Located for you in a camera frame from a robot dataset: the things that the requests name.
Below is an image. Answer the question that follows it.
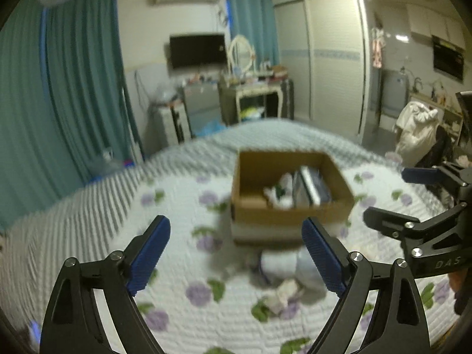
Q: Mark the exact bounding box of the brown cardboard box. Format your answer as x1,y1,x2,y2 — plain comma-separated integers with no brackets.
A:
230,150,354,245

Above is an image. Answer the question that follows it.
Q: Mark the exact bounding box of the blue window curtain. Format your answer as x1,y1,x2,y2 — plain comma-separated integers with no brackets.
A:
227,0,279,65

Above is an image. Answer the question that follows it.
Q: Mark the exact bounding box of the oval vanity mirror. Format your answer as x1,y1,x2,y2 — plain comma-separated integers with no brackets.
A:
227,35,256,78

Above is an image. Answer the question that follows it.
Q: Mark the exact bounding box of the white towel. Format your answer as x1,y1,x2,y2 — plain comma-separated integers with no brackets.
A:
258,247,326,292

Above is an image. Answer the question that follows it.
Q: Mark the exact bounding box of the small grey refrigerator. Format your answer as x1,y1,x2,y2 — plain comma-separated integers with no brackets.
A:
182,82,222,137

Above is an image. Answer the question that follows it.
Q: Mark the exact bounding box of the black wall television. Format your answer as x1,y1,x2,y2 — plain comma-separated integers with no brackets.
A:
169,34,227,69

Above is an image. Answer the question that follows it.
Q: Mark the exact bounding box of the cream fabric scrunchie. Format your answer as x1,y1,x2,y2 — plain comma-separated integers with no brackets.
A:
263,279,304,315

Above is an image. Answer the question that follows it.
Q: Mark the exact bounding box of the white sliding wardrobe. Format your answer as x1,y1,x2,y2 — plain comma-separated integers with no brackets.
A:
274,0,371,143

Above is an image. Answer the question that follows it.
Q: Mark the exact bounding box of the white stuffed laundry bag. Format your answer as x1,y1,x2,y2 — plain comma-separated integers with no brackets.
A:
394,101,439,167

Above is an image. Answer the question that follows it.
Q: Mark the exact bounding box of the white side cabinet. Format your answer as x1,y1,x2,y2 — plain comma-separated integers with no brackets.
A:
150,99,192,149

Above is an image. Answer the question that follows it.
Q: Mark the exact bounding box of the green curtain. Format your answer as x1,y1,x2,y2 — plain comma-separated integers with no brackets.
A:
1,0,142,229

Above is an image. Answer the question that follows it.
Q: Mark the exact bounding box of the white green plush toy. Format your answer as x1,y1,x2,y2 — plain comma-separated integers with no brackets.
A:
263,173,294,210

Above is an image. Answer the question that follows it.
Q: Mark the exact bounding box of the floral white tissue pack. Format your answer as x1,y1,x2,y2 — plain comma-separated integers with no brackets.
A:
293,165,332,208

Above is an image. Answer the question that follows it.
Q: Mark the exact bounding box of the white floral quilted bedspread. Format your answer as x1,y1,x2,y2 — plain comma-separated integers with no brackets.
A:
0,117,462,354

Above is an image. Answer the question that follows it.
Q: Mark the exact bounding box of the white dressing table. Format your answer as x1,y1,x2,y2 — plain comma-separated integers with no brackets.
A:
218,78,294,125

